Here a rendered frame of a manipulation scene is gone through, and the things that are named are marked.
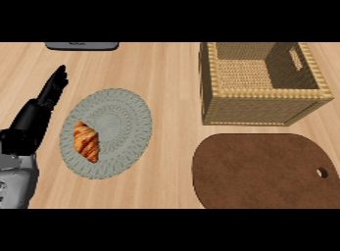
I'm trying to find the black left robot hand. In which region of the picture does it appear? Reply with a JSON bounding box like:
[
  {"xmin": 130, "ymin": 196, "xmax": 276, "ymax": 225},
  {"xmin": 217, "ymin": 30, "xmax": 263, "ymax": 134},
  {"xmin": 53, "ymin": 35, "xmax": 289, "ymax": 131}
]
[{"xmin": 0, "ymin": 64, "xmax": 70, "ymax": 157}]

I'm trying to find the square wicker basket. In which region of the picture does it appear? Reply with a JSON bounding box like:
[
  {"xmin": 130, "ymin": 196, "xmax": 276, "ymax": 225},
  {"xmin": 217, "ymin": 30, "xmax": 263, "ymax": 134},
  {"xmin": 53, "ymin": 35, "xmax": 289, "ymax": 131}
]
[{"xmin": 199, "ymin": 41, "xmax": 335, "ymax": 127}]

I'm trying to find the brown wooden cutting board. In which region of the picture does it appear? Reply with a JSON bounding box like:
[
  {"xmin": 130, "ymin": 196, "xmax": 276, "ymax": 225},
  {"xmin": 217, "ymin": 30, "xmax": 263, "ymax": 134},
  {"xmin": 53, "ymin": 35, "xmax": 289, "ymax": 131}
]
[{"xmin": 192, "ymin": 132, "xmax": 340, "ymax": 210}]

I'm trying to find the golden brown croissant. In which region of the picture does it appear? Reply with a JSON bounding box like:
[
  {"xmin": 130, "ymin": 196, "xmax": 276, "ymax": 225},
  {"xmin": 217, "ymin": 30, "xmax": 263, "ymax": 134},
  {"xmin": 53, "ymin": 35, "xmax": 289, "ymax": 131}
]
[{"xmin": 73, "ymin": 120, "xmax": 103, "ymax": 165}]

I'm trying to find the grey woven round placemat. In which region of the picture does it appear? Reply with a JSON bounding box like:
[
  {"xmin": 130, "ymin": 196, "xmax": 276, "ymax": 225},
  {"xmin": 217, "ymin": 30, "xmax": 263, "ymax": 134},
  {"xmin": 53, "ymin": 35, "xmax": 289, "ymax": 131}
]
[{"xmin": 59, "ymin": 87, "xmax": 155, "ymax": 180}]

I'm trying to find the dark grey flat appliance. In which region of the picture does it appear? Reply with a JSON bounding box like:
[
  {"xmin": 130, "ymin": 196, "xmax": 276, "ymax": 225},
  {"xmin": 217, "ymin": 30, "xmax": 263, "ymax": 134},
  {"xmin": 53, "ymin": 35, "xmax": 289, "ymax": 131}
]
[{"xmin": 44, "ymin": 41, "xmax": 121, "ymax": 52}]

